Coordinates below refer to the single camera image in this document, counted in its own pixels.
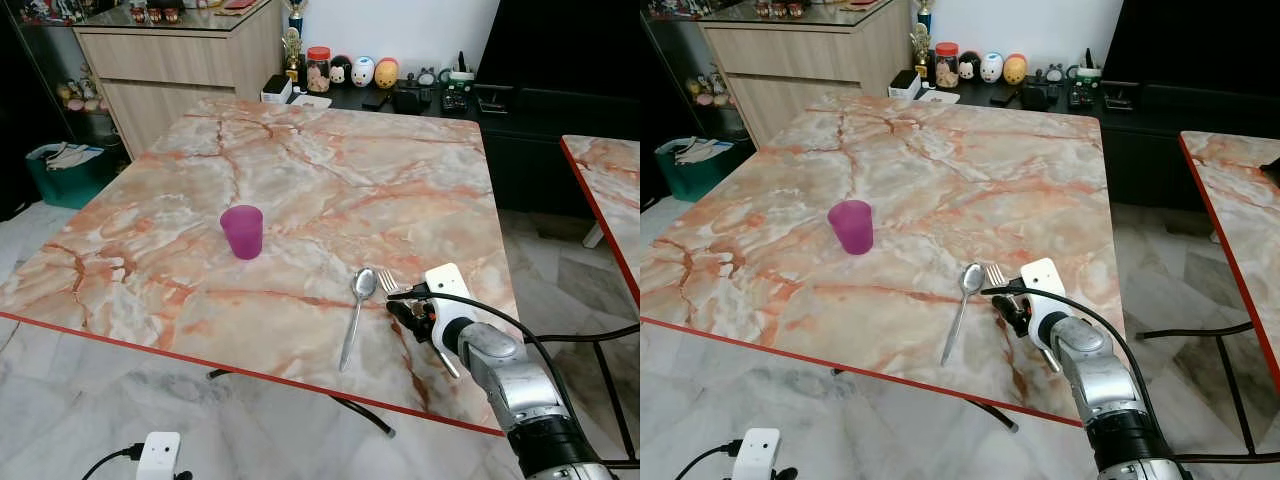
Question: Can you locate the steel fork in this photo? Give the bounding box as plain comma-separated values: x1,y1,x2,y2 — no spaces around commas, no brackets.
377,268,462,380
985,263,1064,374

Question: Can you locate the steel spoon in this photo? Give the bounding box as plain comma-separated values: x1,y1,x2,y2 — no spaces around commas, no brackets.
940,262,987,368
339,267,379,373

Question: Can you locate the purple plastic cup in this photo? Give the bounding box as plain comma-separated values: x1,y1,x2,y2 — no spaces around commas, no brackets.
827,199,875,256
220,205,265,261

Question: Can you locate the clear jar red lid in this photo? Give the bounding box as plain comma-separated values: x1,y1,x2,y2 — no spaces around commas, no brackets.
306,46,333,94
934,41,961,90

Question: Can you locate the gold trophy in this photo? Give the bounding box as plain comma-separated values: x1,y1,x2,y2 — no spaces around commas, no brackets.
909,22,934,77
282,28,305,82

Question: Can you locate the black television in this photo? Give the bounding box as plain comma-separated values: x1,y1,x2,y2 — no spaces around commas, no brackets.
1100,0,1280,89
474,0,641,93

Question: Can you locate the green storage bin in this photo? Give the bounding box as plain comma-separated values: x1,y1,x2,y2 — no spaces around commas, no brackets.
654,136,743,204
25,141,113,210

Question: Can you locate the light wooden cabinet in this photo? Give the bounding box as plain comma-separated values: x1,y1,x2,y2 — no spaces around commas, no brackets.
74,0,288,158
698,0,917,148

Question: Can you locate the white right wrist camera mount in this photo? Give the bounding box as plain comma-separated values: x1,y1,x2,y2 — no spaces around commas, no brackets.
1019,257,1070,346
424,262,477,351

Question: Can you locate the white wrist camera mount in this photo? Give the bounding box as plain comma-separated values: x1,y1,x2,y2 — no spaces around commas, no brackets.
424,262,477,351
137,432,183,480
741,428,783,480
1019,257,1070,346

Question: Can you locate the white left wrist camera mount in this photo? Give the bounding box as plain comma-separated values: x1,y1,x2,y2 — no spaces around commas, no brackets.
137,432,183,480
741,428,783,480

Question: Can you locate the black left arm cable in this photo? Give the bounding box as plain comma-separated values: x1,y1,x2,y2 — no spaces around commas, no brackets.
80,445,141,480
683,443,746,480

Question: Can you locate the black metal table leg frame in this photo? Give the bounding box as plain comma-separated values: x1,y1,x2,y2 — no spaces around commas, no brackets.
528,323,641,469
829,366,1020,434
206,367,397,439
1134,318,1280,463

